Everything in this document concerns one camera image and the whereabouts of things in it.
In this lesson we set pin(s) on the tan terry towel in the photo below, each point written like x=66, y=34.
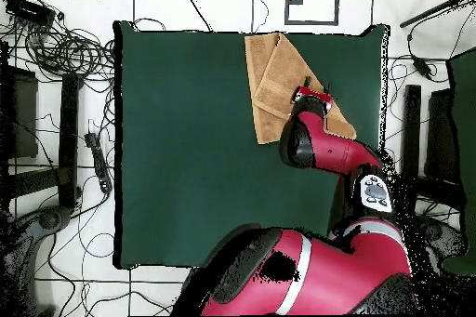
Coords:
x=275, y=82

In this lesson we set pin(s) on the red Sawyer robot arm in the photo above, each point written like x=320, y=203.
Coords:
x=327, y=149

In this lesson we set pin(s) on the black flat panel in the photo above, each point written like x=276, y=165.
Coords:
x=440, y=134
x=22, y=116

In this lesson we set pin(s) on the black power adapter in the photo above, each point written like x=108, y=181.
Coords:
x=422, y=67

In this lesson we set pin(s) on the black tripod pole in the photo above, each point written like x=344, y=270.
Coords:
x=427, y=14

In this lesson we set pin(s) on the dark green tablecloth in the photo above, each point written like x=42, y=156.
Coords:
x=186, y=164

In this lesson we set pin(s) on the grey chair base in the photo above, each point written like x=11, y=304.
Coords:
x=48, y=218
x=442, y=235

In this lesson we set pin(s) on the black power strip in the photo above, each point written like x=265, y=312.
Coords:
x=98, y=161

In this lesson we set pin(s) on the black device box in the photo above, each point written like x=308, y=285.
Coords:
x=29, y=10

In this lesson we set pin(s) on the black frame bar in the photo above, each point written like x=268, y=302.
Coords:
x=412, y=127
x=68, y=138

